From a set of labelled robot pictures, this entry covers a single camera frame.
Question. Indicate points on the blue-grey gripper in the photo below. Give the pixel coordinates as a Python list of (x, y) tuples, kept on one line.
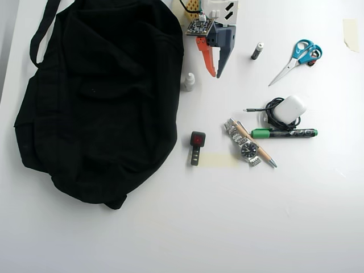
[(223, 39)]

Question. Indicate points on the grey teal white robot arm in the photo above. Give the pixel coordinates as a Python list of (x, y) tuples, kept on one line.
[(219, 8)]

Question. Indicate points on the black fabric bag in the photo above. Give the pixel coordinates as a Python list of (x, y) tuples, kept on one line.
[(99, 113)]

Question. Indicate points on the small white dropper bottle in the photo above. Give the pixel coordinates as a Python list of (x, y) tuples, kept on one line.
[(188, 84)]

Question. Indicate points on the black cylindrical battery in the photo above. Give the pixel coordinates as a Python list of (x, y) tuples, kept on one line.
[(257, 51)]

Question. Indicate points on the white charger block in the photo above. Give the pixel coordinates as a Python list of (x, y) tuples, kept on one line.
[(291, 109)]

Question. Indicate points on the small red black clip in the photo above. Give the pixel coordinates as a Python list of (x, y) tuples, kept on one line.
[(313, 62)]

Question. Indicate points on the silver wristwatch black dial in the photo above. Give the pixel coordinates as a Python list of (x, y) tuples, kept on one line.
[(248, 150)]

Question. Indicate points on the green black marker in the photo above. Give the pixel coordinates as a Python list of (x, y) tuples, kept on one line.
[(284, 133)]

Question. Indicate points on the long beige masking tape strip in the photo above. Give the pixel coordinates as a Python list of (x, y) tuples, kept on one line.
[(219, 160)]

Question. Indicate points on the wooden ballpoint pen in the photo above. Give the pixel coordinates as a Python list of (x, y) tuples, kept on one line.
[(263, 152)]

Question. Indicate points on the beige masking tape piece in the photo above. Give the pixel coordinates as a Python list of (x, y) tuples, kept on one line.
[(351, 34)]

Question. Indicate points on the bare camera circuit board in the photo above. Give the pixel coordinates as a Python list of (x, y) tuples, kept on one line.
[(200, 27)]

